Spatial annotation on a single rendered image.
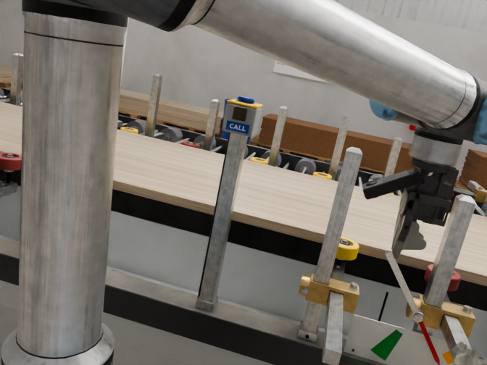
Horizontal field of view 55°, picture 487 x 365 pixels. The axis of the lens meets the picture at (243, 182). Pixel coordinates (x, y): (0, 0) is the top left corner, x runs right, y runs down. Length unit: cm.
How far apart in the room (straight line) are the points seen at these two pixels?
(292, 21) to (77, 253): 37
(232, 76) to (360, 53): 793
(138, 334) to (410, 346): 69
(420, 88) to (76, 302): 52
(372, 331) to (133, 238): 74
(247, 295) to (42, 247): 88
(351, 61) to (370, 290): 91
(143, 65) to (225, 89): 161
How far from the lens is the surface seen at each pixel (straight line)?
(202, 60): 863
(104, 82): 57
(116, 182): 143
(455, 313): 116
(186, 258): 142
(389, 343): 118
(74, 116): 56
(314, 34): 52
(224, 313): 121
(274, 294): 140
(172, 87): 882
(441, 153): 95
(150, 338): 133
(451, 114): 72
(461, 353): 101
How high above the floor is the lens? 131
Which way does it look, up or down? 15 degrees down
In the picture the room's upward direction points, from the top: 11 degrees clockwise
